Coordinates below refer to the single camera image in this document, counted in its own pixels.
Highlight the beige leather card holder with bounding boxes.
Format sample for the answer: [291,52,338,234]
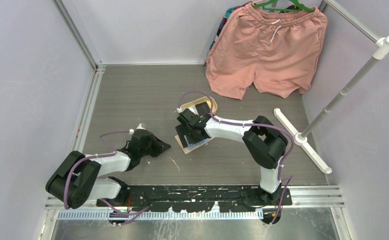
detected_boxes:
[174,135,213,154]

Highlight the beige oval plastic tray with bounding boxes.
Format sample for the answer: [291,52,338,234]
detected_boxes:
[177,96,218,116]

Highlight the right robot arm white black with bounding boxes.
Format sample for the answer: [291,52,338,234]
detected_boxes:
[175,108,289,206]

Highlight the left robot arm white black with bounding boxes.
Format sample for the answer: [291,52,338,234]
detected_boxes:
[45,127,171,209]

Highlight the black vip card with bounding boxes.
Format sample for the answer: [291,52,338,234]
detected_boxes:
[195,101,211,117]

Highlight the pink shorts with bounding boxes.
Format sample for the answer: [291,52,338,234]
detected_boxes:
[205,3,328,100]

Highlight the colourful patterned garment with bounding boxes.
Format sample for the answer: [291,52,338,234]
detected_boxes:
[203,1,253,68]

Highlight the green clothes hanger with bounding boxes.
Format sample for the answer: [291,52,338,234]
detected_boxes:
[252,0,315,13]

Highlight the white clothes rack stand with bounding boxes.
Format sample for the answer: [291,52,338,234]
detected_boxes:
[273,34,389,175]

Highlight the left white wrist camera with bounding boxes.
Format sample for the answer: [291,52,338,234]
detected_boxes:
[129,123,149,135]

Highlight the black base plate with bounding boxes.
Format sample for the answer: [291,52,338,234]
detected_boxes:
[96,185,293,213]

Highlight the aluminium frame rail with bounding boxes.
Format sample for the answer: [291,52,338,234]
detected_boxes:
[53,0,106,152]

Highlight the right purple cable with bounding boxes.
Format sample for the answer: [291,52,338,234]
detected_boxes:
[178,91,295,227]

